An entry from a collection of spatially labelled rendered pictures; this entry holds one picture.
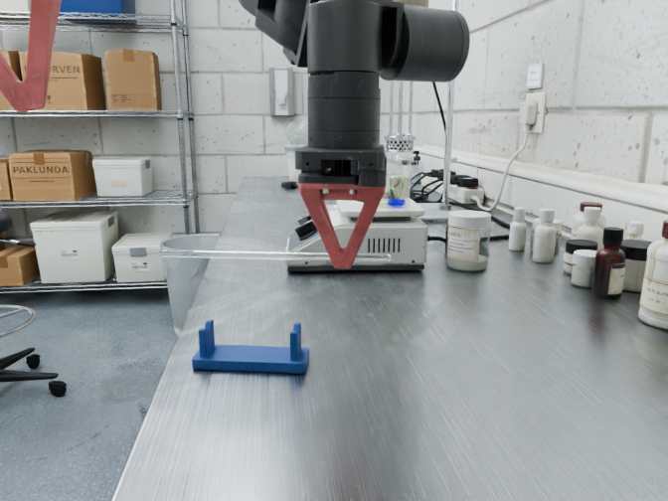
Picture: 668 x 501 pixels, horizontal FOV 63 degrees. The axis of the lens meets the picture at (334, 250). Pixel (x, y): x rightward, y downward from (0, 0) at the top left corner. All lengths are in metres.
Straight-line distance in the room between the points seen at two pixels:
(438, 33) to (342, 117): 0.10
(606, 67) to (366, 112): 0.73
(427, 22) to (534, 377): 0.30
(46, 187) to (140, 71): 0.73
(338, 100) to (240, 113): 2.80
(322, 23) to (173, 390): 0.31
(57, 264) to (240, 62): 1.44
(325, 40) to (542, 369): 0.33
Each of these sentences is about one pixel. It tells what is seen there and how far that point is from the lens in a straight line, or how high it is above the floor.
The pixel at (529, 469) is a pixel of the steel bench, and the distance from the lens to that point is 0.39.
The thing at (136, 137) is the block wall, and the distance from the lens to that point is 3.29.
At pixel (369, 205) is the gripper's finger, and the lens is 0.42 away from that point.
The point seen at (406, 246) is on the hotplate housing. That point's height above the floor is 0.79.
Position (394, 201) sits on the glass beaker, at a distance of 0.77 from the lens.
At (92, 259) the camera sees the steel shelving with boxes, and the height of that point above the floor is 0.26.
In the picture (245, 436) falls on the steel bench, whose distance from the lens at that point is 0.40.
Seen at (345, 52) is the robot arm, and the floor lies 1.01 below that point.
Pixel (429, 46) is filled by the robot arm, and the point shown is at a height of 1.02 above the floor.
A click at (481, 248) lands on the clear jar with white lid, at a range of 0.79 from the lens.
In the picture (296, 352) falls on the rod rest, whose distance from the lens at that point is 0.48.
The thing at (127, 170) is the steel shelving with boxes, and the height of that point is 0.70.
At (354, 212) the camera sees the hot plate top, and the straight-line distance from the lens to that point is 0.75.
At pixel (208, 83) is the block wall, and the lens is 3.23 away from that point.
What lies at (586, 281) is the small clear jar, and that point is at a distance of 0.77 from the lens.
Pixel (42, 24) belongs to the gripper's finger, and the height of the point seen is 1.01.
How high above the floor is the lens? 0.96
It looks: 14 degrees down
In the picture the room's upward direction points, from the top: straight up
